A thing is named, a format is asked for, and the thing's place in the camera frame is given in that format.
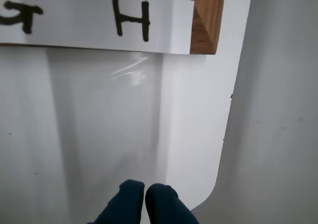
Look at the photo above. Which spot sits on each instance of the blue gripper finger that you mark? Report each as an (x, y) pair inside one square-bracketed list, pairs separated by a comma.
[(124, 204), (166, 206)]

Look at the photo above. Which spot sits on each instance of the white paper strip with letters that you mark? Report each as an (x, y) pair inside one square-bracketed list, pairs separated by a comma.
[(74, 22)]

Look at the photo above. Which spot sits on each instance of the wooden chessboard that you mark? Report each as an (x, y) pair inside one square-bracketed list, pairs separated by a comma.
[(208, 22)]

